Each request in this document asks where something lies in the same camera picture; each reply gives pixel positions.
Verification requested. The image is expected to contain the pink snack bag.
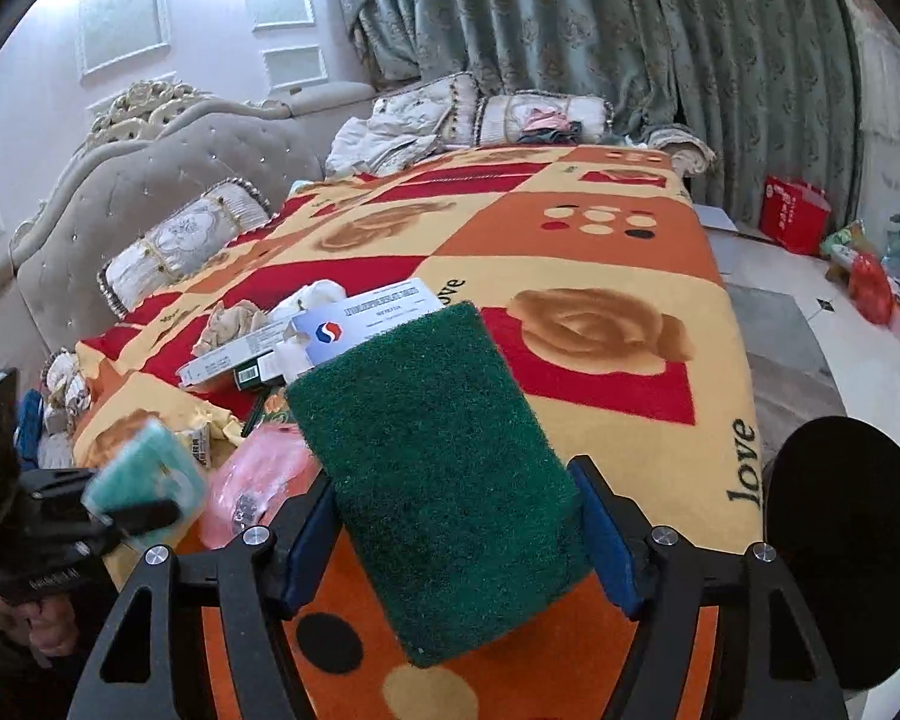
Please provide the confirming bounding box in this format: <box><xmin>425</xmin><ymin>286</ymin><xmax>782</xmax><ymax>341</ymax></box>
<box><xmin>199</xmin><ymin>422</ymin><xmax>322</xmax><ymax>550</ymax></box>

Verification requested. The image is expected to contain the teal tissue pack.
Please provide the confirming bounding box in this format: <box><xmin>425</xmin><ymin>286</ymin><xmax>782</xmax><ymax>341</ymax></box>
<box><xmin>80</xmin><ymin>416</ymin><xmax>208</xmax><ymax>551</ymax></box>

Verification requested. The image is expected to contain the green scouring pad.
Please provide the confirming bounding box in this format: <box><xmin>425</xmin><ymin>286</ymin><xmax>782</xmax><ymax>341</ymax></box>
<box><xmin>287</xmin><ymin>302</ymin><xmax>590</xmax><ymax>668</ymax></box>

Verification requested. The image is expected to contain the long white medicine box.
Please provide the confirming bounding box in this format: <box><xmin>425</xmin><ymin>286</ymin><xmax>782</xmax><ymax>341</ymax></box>
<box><xmin>176</xmin><ymin>319</ymin><xmax>295</xmax><ymax>388</ymax></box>

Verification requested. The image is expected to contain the black trash bin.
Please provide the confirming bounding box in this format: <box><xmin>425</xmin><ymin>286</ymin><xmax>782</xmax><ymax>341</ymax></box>
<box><xmin>766</xmin><ymin>416</ymin><xmax>900</xmax><ymax>692</ymax></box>

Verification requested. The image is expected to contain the left hand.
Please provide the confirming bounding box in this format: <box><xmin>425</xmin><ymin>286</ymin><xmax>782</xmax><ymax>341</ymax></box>
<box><xmin>0</xmin><ymin>595</ymin><xmax>79</xmax><ymax>658</ymax></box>

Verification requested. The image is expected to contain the yellow crumpled wrapper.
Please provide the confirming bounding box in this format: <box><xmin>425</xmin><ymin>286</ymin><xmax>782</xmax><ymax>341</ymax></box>
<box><xmin>187</xmin><ymin>398</ymin><xmax>245</xmax><ymax>447</ymax></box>

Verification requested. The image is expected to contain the green white small box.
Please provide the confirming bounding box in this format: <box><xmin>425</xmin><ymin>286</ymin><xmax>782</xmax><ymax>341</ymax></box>
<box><xmin>232</xmin><ymin>351</ymin><xmax>284</xmax><ymax>392</ymax></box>

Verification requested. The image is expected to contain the crumpled beige paper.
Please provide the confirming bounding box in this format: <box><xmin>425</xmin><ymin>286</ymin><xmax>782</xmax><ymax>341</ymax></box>
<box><xmin>191</xmin><ymin>299</ymin><xmax>269</xmax><ymax>358</ymax></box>

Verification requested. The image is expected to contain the embroidered white pillow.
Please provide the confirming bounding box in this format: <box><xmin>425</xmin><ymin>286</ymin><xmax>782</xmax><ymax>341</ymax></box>
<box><xmin>97</xmin><ymin>177</ymin><xmax>272</xmax><ymax>319</ymax></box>

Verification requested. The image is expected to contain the crumpled white tissue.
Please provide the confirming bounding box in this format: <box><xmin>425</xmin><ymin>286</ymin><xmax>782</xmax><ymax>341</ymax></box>
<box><xmin>268</xmin><ymin>280</ymin><xmax>347</xmax><ymax>322</ymax></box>

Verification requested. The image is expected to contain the patterned red orange blanket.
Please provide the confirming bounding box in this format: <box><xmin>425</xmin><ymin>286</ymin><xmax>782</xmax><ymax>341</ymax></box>
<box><xmin>74</xmin><ymin>146</ymin><xmax>763</xmax><ymax>718</ymax></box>

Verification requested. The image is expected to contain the red plastic bag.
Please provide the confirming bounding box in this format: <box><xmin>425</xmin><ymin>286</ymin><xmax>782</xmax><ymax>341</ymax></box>
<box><xmin>848</xmin><ymin>252</ymin><xmax>894</xmax><ymax>327</ymax></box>

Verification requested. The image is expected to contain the red paper bag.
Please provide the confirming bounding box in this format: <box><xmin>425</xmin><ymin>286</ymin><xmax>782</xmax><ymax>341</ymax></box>
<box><xmin>758</xmin><ymin>176</ymin><xmax>831</xmax><ymax>255</ymax></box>

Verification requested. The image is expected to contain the grey tufted headboard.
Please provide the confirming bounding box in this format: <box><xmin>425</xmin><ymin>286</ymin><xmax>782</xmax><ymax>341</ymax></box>
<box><xmin>0</xmin><ymin>82</ymin><xmax>375</xmax><ymax>379</ymax></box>

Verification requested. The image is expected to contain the white folded quilt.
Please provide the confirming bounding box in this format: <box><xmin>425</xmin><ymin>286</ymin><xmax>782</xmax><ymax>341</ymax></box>
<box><xmin>325</xmin><ymin>71</ymin><xmax>481</xmax><ymax>177</ymax></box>

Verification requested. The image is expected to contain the white pillow by curtain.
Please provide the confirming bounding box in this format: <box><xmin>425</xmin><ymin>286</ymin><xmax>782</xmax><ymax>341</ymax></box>
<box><xmin>473</xmin><ymin>91</ymin><xmax>614</xmax><ymax>146</ymax></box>

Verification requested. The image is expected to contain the white lace covered appliance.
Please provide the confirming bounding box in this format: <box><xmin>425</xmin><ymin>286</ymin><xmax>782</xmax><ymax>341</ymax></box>
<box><xmin>844</xmin><ymin>0</ymin><xmax>900</xmax><ymax>252</ymax></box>

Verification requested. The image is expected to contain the green patterned curtain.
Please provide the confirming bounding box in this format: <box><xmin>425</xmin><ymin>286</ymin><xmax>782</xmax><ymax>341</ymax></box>
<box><xmin>340</xmin><ymin>0</ymin><xmax>862</xmax><ymax>224</ymax></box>

